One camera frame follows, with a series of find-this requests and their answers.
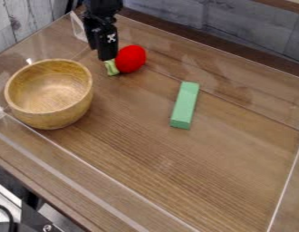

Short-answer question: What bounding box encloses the clear acrylic table barrier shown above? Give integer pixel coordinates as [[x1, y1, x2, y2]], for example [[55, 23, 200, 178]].
[[0, 15, 299, 232]]

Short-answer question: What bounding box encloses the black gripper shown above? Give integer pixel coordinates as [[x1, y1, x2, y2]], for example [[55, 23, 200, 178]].
[[84, 0, 124, 61]]

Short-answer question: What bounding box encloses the green rectangular block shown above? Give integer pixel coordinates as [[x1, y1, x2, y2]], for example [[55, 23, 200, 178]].
[[170, 82, 200, 130]]

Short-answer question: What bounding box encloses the black metal bracket with screw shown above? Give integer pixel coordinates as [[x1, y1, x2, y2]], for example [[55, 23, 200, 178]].
[[20, 201, 64, 232]]

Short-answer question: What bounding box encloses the black cable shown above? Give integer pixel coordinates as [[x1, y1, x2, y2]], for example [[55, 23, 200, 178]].
[[0, 203, 16, 232]]

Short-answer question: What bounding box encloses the red plush strawberry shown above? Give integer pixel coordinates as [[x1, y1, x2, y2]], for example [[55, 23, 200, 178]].
[[104, 45, 147, 76]]

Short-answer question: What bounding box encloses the clear acrylic corner bracket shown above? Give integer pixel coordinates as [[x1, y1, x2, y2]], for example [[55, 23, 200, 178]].
[[71, 12, 87, 43]]

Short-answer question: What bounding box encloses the wooden bowl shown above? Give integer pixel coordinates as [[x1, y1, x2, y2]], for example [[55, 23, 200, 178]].
[[5, 59, 93, 130]]

